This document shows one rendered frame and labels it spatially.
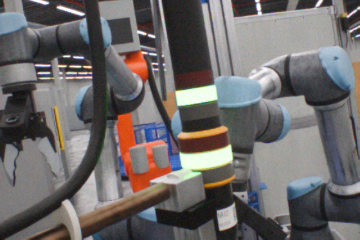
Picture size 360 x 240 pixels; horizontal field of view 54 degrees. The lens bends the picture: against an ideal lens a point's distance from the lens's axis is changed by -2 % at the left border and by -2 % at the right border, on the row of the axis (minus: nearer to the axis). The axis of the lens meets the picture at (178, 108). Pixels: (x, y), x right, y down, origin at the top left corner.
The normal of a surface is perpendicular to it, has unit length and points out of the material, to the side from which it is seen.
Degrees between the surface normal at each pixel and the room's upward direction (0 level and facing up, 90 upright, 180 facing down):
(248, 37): 91
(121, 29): 90
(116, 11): 90
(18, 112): 33
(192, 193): 90
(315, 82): 108
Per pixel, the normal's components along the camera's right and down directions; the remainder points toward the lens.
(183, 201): 0.72, -0.08
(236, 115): 0.02, -0.02
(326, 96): -0.29, 0.40
